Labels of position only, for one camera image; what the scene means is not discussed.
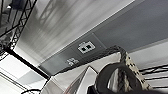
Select small white wall label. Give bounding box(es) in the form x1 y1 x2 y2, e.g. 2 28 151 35
65 57 80 66

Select white wall socket plate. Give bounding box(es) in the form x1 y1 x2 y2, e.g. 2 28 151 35
77 40 97 55

